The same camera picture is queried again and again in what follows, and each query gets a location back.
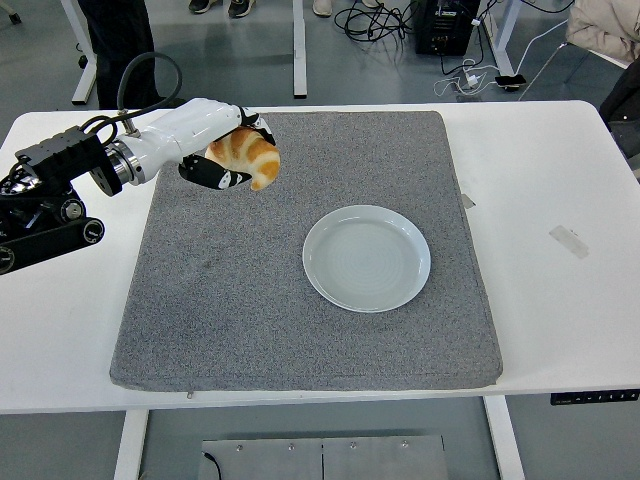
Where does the black floor cable tangle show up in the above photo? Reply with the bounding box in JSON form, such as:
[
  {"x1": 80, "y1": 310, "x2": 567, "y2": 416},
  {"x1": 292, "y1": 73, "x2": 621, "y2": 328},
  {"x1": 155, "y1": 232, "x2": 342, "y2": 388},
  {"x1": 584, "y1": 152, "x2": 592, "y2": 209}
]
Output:
[{"x1": 333, "y1": 0, "x2": 416, "y2": 49}]

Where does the white charger cable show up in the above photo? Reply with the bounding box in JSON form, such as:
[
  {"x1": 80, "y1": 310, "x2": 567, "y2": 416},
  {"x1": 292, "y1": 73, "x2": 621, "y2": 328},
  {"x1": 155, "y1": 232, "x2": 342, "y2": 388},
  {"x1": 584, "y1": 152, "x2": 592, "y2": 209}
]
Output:
[{"x1": 433, "y1": 58, "x2": 501, "y2": 97}]

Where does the grey metal chair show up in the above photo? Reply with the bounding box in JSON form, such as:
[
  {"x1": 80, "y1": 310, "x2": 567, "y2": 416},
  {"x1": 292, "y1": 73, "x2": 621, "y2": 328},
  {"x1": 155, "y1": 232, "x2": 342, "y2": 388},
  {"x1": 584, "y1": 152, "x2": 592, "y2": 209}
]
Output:
[{"x1": 519, "y1": 42, "x2": 632, "y2": 101}]

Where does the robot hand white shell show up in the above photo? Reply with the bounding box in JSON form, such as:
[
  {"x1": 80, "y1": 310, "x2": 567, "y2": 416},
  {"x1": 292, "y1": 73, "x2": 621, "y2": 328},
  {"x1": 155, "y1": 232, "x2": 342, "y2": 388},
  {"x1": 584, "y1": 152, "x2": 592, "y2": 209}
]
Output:
[{"x1": 122, "y1": 97, "x2": 280, "y2": 193}]

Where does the person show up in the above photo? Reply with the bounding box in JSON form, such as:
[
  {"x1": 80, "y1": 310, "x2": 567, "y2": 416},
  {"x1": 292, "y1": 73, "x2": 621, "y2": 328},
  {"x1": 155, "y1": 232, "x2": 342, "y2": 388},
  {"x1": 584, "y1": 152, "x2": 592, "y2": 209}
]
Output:
[{"x1": 77, "y1": 0, "x2": 174, "y2": 110}]

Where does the black power cable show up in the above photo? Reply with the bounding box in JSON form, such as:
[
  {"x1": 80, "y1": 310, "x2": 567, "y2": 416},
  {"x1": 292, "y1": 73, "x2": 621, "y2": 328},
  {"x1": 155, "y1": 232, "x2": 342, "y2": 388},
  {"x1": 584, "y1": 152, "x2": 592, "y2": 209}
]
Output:
[{"x1": 438, "y1": 48, "x2": 464, "y2": 94}]

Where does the black computer case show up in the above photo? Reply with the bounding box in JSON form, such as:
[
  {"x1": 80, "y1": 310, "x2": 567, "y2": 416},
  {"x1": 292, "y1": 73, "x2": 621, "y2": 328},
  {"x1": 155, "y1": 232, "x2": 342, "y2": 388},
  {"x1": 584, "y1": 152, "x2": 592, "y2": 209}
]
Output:
[{"x1": 413, "y1": 0, "x2": 484, "y2": 56}]

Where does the black phone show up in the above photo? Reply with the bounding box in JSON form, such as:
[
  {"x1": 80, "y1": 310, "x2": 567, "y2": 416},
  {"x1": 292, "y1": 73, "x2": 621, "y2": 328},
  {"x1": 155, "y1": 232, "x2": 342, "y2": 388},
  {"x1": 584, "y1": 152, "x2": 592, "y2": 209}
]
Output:
[{"x1": 494, "y1": 73, "x2": 528, "y2": 93}]

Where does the thin black cable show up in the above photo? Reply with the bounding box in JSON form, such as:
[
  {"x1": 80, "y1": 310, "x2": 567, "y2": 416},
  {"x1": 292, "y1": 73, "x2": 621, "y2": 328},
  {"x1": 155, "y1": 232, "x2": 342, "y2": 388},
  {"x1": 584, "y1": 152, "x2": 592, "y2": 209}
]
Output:
[{"x1": 201, "y1": 452, "x2": 223, "y2": 480}]

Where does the black table control panel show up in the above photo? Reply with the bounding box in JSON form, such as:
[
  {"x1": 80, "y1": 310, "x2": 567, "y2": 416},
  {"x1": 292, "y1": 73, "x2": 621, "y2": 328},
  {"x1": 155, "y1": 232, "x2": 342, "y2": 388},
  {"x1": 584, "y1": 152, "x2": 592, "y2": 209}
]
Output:
[{"x1": 550, "y1": 388, "x2": 640, "y2": 406}]

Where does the beige coat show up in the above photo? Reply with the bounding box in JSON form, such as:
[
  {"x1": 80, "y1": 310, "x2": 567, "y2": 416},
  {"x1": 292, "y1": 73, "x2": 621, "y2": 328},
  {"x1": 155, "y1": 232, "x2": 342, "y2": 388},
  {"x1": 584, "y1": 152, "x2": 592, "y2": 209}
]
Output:
[{"x1": 565, "y1": 0, "x2": 640, "y2": 64}]

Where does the grey felt mat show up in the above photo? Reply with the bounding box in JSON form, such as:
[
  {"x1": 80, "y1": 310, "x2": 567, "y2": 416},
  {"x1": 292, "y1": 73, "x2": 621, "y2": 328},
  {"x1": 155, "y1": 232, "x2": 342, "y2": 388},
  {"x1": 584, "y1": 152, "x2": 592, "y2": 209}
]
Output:
[{"x1": 109, "y1": 110, "x2": 504, "y2": 394}]

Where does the black jacket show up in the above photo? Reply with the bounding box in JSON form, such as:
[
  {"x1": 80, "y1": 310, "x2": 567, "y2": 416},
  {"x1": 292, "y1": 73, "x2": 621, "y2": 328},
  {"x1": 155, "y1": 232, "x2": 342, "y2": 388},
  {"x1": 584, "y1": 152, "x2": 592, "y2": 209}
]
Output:
[{"x1": 598, "y1": 64, "x2": 640, "y2": 156}]

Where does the white background table leg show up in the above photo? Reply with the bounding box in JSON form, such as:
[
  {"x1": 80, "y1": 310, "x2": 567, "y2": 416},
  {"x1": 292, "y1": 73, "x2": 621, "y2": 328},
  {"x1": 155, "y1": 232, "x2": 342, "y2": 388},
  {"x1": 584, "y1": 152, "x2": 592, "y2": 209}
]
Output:
[
  {"x1": 487, "y1": 0, "x2": 519, "y2": 76},
  {"x1": 58, "y1": 0, "x2": 99, "y2": 106},
  {"x1": 291, "y1": 0, "x2": 309, "y2": 100}
]

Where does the pale grey round plate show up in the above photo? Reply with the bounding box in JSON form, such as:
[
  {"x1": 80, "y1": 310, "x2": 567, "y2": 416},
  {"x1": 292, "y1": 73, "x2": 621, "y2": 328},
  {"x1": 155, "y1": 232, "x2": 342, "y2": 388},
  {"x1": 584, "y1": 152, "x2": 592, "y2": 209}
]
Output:
[{"x1": 302, "y1": 204, "x2": 432, "y2": 314}]

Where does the grey metal plate with screws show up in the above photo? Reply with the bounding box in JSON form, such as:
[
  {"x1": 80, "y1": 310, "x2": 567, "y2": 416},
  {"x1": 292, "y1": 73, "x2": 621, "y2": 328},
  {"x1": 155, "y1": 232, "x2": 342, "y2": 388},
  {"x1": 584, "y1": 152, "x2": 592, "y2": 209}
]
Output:
[{"x1": 201, "y1": 434, "x2": 448, "y2": 480}]

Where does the croissant bread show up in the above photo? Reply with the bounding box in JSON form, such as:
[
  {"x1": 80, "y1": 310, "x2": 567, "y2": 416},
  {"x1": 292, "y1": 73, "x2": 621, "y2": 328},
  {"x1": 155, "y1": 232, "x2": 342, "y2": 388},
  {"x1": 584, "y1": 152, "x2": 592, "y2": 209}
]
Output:
[{"x1": 203, "y1": 125, "x2": 282, "y2": 192}]

